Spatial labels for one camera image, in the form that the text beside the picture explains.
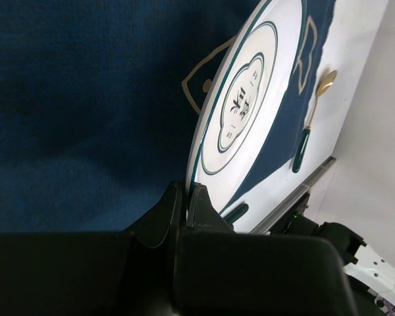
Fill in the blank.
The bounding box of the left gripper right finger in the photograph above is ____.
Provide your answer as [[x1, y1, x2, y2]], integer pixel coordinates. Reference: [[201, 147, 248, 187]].
[[174, 184, 357, 315]]

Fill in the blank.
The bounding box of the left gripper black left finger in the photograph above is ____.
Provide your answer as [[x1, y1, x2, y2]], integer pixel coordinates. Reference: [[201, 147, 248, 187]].
[[0, 182, 184, 315]]

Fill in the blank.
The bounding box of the dark blue cloth placemat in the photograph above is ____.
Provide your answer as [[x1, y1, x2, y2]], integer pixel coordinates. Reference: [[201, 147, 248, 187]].
[[0, 0, 337, 235]]

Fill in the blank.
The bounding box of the white round plate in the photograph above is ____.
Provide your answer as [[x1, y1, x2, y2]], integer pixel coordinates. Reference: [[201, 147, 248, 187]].
[[186, 1, 307, 213]]

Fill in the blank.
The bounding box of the gold spoon green handle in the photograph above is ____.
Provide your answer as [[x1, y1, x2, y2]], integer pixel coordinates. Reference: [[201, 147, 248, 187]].
[[292, 70, 338, 173]]

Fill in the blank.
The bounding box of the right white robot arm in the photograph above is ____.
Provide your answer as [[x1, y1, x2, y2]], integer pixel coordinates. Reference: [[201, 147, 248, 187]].
[[270, 193, 395, 315]]

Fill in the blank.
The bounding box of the gold fork green handle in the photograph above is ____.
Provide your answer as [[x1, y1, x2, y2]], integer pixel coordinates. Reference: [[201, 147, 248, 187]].
[[223, 203, 249, 225]]

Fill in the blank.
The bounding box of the aluminium frame rail front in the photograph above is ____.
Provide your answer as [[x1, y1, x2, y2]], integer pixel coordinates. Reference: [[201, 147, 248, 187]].
[[250, 156, 336, 234]]

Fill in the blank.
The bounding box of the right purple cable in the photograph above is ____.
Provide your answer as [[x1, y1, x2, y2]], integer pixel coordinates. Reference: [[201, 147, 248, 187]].
[[380, 298, 395, 316]]

